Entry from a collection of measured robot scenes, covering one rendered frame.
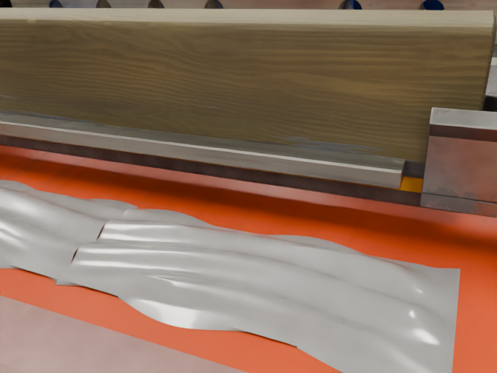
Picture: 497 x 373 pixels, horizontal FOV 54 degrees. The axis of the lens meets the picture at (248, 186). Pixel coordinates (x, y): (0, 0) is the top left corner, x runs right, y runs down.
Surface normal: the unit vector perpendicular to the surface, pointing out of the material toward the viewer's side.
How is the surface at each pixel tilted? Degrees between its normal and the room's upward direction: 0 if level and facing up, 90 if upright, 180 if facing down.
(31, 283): 0
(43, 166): 0
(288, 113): 90
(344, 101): 90
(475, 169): 90
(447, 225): 0
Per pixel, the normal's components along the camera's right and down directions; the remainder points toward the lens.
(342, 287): -0.15, -0.72
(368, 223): -0.07, -0.86
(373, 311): -0.35, -0.49
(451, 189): -0.39, 0.50
